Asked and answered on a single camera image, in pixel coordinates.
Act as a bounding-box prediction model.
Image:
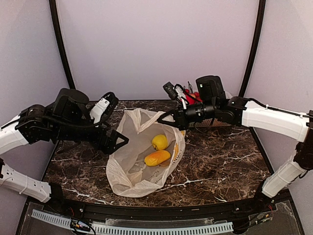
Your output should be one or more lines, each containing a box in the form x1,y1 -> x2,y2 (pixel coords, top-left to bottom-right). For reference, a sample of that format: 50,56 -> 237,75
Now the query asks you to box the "banana print plastic bag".
106,108 -> 186,198

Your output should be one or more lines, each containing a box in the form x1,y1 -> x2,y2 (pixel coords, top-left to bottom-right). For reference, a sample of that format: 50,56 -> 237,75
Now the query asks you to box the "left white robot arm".
0,88 -> 129,213

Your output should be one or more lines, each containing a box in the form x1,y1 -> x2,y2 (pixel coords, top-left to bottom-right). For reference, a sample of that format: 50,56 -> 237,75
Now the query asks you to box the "left black frame post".
49,0 -> 76,89

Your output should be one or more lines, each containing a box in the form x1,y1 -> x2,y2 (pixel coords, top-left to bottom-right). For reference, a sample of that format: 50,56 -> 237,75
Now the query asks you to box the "black front rail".
44,190 -> 291,221

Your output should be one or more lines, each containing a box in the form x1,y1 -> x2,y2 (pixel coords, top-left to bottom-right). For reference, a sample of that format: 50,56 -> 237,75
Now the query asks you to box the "white slotted cable duct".
31,209 -> 234,235

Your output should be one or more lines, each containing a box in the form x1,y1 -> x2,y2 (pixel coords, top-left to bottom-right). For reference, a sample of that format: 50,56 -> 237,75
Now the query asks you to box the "red cherry bunch toy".
184,82 -> 202,105

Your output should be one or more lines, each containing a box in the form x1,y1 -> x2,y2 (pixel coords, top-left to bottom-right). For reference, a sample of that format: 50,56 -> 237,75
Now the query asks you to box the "yellow orange toy mango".
144,150 -> 171,166

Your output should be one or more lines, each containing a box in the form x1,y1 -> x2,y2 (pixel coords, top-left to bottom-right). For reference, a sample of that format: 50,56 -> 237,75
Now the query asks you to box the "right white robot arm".
157,75 -> 313,212

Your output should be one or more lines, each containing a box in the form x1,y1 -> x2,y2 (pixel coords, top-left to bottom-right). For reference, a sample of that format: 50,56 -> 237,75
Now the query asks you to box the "white plastic basket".
189,91 -> 233,128

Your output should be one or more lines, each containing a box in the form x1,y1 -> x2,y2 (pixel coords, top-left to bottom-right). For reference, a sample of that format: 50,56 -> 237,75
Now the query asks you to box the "black frame post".
239,0 -> 266,97
49,0 -> 76,89

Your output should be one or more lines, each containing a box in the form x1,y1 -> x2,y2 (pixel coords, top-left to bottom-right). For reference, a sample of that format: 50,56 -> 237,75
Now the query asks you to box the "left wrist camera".
89,92 -> 119,124

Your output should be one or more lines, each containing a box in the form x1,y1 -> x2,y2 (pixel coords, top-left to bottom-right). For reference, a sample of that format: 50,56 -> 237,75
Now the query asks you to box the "right black frame post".
239,0 -> 266,97

